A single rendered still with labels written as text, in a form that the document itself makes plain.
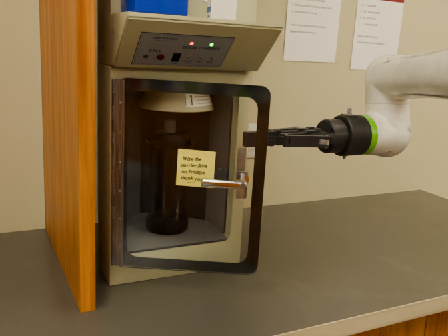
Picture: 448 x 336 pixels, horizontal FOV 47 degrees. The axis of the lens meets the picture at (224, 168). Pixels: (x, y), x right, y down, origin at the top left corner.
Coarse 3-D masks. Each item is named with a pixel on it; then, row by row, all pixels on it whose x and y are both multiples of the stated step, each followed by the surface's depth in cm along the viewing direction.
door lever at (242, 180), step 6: (240, 174) 104; (204, 180) 99; (210, 180) 99; (216, 180) 99; (222, 180) 100; (228, 180) 100; (234, 180) 100; (240, 180) 100; (246, 180) 104; (204, 186) 100; (210, 186) 100; (216, 186) 100; (222, 186) 99; (228, 186) 99; (234, 186) 99; (240, 186) 99; (246, 186) 100
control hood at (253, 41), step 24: (120, 24) 92; (144, 24) 91; (168, 24) 92; (192, 24) 94; (216, 24) 96; (240, 24) 98; (264, 24) 100; (120, 48) 94; (240, 48) 104; (264, 48) 106
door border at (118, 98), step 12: (120, 84) 100; (120, 96) 101; (120, 108) 101; (120, 120) 102; (120, 132) 102; (120, 144) 103; (120, 156) 104; (120, 168) 104; (120, 180) 105; (120, 192) 105; (120, 204) 106; (120, 216) 107; (120, 228) 107; (120, 240) 108; (120, 252) 109; (120, 264) 109
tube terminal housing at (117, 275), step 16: (112, 0) 98; (192, 0) 105; (240, 0) 109; (256, 0) 111; (192, 16) 105; (240, 16) 110; (176, 80) 107; (192, 80) 109; (208, 80) 110; (224, 80) 112; (240, 80) 114; (112, 272) 111; (128, 272) 113; (144, 272) 114; (160, 272) 116; (176, 272) 118; (192, 272) 120
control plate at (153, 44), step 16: (144, 32) 92; (144, 48) 96; (160, 48) 97; (176, 48) 98; (192, 48) 100; (208, 48) 101; (224, 48) 102; (144, 64) 100; (160, 64) 101; (176, 64) 102; (192, 64) 104; (208, 64) 105
